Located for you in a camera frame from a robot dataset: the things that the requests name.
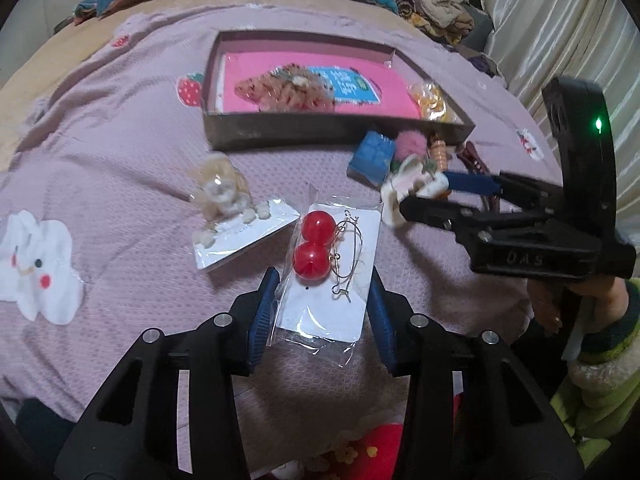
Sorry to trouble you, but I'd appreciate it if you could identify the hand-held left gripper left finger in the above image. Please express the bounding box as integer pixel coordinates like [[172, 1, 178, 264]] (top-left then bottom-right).
[[54, 266, 282, 480]]

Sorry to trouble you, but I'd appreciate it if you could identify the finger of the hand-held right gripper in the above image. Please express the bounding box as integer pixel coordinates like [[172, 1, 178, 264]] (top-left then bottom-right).
[[447, 171, 566, 211], [400, 195, 521, 234]]

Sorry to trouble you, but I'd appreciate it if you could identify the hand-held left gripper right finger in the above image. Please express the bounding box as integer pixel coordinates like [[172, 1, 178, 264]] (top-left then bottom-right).
[[367, 266, 586, 480]]

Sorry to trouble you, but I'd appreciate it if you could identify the dark red hair clip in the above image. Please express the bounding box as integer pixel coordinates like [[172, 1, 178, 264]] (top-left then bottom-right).
[[454, 142, 501, 210]]

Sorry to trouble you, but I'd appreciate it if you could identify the white flower hair claw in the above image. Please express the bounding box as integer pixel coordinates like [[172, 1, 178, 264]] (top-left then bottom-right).
[[380, 154, 451, 226]]

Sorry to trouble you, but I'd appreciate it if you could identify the red ball earrings packet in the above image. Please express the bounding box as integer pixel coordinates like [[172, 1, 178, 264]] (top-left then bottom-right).
[[267, 185, 383, 368]]

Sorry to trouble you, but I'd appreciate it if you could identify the pearl earrings card packet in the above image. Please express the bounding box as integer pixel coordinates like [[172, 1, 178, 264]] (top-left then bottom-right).
[[192, 195, 302, 273]]

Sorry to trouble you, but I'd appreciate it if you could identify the small blue box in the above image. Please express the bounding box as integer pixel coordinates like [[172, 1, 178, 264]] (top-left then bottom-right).
[[346, 130, 397, 186]]

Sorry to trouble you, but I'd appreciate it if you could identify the shallow cardboard box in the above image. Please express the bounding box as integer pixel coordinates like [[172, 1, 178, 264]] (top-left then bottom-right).
[[202, 30, 476, 152]]

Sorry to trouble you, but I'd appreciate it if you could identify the person's right forearm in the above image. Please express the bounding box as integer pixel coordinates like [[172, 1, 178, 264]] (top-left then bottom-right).
[[550, 280, 640, 442]]

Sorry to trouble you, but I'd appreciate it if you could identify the person's right hand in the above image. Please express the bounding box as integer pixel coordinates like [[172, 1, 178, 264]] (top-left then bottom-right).
[[527, 277, 629, 334]]

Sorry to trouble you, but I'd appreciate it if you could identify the orange spiral hair clip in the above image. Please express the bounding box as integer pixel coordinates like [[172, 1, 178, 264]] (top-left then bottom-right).
[[431, 135, 453, 173]]

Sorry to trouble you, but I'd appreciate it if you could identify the pink pompom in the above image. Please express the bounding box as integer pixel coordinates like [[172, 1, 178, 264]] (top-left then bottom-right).
[[392, 129, 431, 163]]

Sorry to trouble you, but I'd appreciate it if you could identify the dark floral cloth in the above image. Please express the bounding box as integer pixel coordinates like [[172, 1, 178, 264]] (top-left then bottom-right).
[[470, 45, 506, 78]]

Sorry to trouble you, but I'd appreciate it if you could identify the red printed cloth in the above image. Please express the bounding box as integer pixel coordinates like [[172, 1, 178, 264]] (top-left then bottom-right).
[[320, 422, 407, 480]]

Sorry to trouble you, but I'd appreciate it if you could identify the pile of clothes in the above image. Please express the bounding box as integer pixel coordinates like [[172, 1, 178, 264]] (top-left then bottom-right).
[[395, 0, 496, 46]]

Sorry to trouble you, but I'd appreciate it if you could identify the cream curtain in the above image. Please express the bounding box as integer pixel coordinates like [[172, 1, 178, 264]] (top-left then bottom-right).
[[485, 0, 640, 221]]

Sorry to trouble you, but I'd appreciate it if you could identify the sheer red-dotted hair bow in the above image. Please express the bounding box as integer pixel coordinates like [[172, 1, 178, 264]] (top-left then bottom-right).
[[234, 62, 336, 113]]

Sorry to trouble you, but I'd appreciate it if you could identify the purple strawberry print blanket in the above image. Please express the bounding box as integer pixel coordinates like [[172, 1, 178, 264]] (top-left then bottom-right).
[[0, 2, 566, 441]]

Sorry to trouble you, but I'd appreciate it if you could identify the pink book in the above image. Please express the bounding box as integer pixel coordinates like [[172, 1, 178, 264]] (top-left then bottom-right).
[[215, 51, 423, 121]]

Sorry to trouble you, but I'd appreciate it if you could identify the beige bed sheet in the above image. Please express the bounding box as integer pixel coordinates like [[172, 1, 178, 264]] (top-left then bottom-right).
[[0, 0, 436, 161]]

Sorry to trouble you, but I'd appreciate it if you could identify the orange hair ties packet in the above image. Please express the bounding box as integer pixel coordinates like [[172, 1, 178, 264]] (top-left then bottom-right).
[[407, 80, 458, 123]]

